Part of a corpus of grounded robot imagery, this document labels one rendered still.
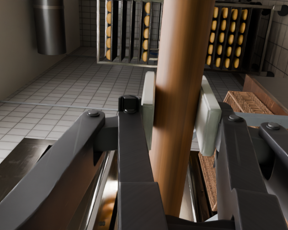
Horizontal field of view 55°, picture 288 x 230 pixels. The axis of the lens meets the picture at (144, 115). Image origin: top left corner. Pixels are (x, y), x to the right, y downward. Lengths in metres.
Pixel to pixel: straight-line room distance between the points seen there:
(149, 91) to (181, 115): 0.03
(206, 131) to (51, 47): 3.19
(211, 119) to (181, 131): 0.04
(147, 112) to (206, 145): 0.04
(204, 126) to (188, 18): 0.06
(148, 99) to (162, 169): 0.06
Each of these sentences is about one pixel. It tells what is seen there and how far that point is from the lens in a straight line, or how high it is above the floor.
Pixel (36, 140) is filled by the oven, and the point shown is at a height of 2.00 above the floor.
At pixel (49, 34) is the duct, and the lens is 3.29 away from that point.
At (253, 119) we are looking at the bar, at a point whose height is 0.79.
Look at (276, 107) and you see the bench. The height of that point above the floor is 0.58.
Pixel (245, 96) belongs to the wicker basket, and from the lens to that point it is 1.75.
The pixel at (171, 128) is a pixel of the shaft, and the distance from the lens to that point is 0.18.
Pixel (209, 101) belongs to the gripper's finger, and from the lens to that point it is 0.16.
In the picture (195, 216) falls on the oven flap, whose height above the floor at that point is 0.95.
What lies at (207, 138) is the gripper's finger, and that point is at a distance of 0.16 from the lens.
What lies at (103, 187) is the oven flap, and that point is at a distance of 1.39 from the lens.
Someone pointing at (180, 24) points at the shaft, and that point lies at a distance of 0.17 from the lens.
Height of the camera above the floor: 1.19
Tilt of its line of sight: 1 degrees up
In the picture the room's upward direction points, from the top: 86 degrees counter-clockwise
